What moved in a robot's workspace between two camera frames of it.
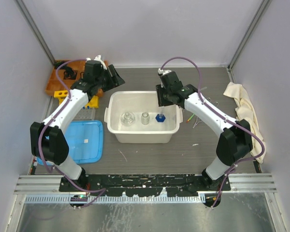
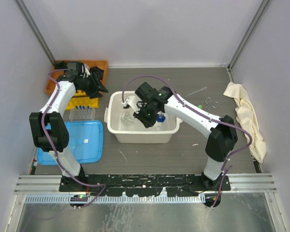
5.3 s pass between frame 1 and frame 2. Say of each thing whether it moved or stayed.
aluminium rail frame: stayed
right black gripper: moved
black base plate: stayed
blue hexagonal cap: stayed
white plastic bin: stayed
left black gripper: moved
